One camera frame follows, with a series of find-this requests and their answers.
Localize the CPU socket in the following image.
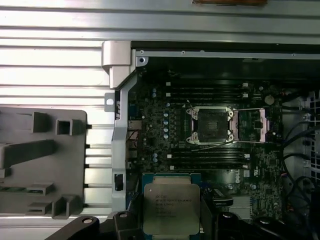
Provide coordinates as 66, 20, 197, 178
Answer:
189, 105, 235, 145

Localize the black open PC case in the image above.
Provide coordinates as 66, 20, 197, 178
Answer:
101, 39, 320, 240

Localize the green motherboard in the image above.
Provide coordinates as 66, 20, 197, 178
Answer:
127, 72, 286, 226

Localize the grey parts rack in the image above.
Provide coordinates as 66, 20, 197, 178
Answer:
0, 106, 88, 221

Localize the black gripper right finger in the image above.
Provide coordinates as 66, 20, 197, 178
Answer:
201, 193, 301, 240

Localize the silver-topped CPU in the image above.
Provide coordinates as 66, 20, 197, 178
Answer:
141, 171, 203, 238

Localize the perforated metal drive cage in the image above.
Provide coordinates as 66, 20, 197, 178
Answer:
299, 89, 320, 181

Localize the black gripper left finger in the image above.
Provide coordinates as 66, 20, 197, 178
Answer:
56, 193, 144, 240

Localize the black RAM slot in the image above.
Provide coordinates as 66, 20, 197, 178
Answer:
171, 97, 243, 104
165, 81, 250, 88
172, 146, 245, 153
172, 163, 251, 171
171, 86, 243, 93
167, 152, 251, 159
172, 157, 245, 165
165, 92, 250, 99

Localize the metal socket cover frame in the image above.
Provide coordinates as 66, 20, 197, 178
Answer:
228, 106, 270, 145

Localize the silver chipset heatsink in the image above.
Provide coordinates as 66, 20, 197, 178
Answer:
231, 197, 252, 218

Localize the green RAM stick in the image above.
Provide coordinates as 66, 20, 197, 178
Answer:
0, 186, 32, 194

